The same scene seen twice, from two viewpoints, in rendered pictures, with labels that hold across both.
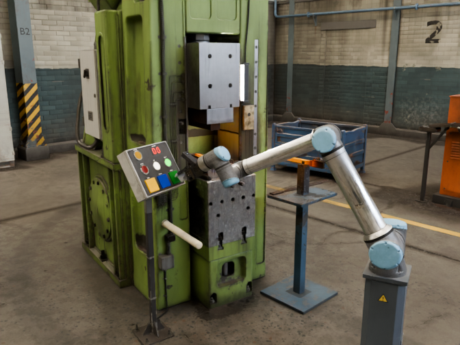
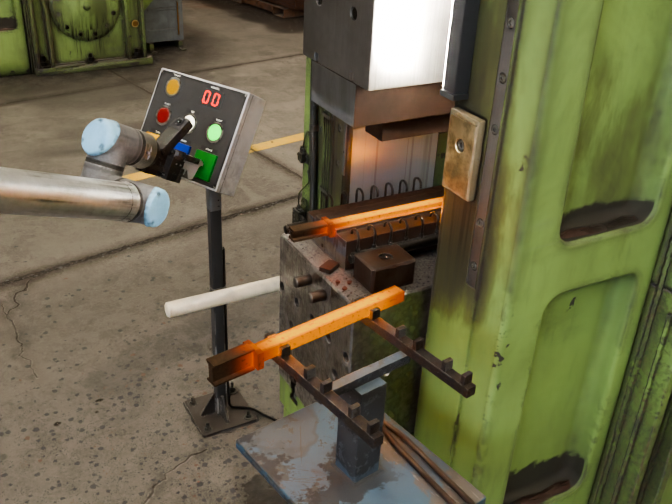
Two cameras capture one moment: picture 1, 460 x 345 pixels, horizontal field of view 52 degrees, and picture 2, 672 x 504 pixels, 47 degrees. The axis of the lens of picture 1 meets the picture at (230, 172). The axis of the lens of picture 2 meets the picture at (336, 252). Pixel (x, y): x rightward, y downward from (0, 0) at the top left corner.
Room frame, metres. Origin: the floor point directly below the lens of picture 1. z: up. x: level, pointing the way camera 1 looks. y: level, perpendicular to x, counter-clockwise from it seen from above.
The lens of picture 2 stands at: (3.11, -1.61, 1.85)
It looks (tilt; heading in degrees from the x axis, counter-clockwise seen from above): 29 degrees down; 94
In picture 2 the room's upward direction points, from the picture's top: 3 degrees clockwise
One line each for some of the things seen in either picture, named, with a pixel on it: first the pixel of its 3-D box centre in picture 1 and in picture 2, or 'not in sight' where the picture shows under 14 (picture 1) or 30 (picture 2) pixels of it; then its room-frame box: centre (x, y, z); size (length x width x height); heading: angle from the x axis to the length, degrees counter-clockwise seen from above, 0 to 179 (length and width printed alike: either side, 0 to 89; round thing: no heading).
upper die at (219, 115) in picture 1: (203, 112); (411, 83); (3.15, 0.18, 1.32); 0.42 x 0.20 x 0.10; 34
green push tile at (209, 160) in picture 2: (174, 177); (204, 165); (2.61, 0.32, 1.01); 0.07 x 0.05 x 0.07; 149
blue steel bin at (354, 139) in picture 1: (317, 147); not in sight; (6.83, -1.31, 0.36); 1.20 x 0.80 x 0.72; 50
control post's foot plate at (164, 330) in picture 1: (152, 326); (220, 401); (2.60, 0.48, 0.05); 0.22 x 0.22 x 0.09; 34
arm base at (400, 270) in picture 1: (388, 261); not in sight; (2.26, -0.83, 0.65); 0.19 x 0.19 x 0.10
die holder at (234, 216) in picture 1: (210, 199); (403, 317); (3.19, 0.14, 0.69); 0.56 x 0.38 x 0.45; 34
